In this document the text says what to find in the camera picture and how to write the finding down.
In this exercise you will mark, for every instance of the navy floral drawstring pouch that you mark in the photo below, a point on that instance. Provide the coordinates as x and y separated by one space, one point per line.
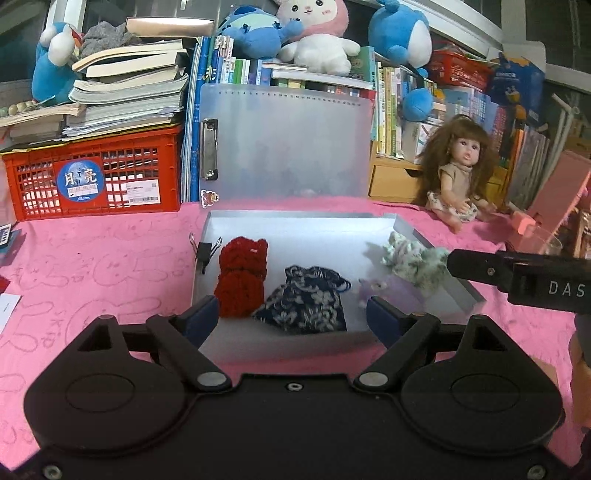
308 302

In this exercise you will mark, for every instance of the black binder clip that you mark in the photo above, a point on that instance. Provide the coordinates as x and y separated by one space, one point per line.
203 252

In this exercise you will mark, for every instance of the stack of books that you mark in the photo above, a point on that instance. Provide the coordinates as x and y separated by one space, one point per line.
142 73

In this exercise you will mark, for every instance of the blue cardboard box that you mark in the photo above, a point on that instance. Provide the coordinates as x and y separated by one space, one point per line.
517 82

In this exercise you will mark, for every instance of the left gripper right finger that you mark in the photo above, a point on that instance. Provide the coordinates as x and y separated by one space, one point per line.
409 341

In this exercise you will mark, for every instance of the brown haired baby doll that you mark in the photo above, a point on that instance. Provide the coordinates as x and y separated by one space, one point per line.
458 161

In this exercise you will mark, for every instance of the clear glass mug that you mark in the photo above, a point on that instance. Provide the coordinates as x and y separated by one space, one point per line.
537 240

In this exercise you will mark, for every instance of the red plastic crate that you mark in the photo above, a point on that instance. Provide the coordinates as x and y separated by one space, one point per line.
132 172

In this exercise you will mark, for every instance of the wooden drawer organizer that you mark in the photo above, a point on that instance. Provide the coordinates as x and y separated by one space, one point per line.
396 181

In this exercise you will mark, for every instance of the pink white bunny plush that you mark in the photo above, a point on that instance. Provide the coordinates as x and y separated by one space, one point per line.
322 47

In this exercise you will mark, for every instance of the translucent plastic file folder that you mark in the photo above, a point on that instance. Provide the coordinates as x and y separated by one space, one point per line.
271 143

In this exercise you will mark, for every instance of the large blue white plush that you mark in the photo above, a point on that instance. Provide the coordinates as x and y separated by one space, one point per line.
402 35

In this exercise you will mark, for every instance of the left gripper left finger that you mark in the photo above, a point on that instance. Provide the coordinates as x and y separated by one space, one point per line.
178 339

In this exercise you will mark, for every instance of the small blue plush toy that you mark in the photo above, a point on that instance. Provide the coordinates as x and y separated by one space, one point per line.
257 34

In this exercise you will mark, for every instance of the blue white cat plush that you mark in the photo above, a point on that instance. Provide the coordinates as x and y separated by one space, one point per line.
53 77

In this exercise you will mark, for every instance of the green white fabric pouch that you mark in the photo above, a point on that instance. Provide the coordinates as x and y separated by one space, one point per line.
424 267

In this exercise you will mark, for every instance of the red knitted pouch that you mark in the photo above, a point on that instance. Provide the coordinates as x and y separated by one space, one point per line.
242 272

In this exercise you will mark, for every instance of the row of upright books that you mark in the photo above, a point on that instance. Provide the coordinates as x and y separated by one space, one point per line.
372 77

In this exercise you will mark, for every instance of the white shallow cardboard box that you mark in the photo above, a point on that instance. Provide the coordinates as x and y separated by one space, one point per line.
350 244

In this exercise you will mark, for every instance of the red packet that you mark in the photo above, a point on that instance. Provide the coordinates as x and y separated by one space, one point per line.
4 283

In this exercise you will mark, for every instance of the right hand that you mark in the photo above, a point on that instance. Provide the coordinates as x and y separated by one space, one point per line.
580 384

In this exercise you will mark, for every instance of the pink cube eraser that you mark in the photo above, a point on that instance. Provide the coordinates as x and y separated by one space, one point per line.
521 222

